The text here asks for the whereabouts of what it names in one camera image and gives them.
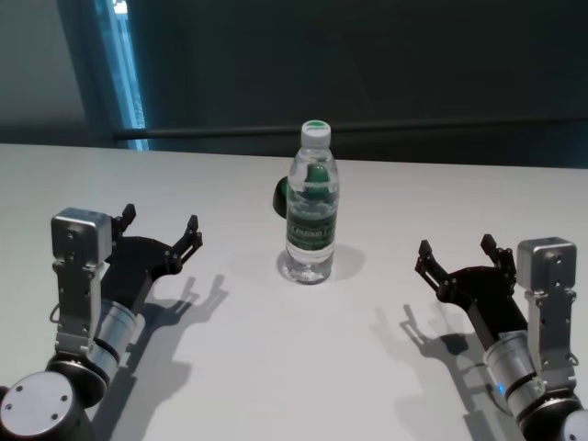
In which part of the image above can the grey horizontal rail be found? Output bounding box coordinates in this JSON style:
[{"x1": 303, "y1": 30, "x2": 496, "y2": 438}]
[{"x1": 112, "y1": 120, "x2": 588, "y2": 140}]

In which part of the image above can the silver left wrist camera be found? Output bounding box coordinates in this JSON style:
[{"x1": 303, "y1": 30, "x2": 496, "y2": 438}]
[{"x1": 49, "y1": 207, "x2": 114, "y2": 357}]

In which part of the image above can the green YES button black base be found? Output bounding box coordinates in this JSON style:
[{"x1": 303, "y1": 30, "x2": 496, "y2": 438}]
[{"x1": 270, "y1": 175, "x2": 290, "y2": 220}]

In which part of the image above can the clear Cestbon water bottle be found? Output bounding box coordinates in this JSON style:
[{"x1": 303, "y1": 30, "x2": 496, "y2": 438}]
[{"x1": 277, "y1": 119, "x2": 341, "y2": 286}]

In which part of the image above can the narrow bright window strip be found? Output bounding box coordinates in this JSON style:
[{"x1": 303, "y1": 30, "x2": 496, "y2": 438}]
[{"x1": 94, "y1": 0, "x2": 151, "y2": 153}]

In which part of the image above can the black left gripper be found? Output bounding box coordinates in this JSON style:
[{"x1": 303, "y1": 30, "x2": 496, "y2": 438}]
[{"x1": 101, "y1": 203, "x2": 204, "y2": 314}]

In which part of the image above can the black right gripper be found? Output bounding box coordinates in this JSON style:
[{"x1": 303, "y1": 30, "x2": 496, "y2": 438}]
[{"x1": 414, "y1": 232, "x2": 529, "y2": 344}]

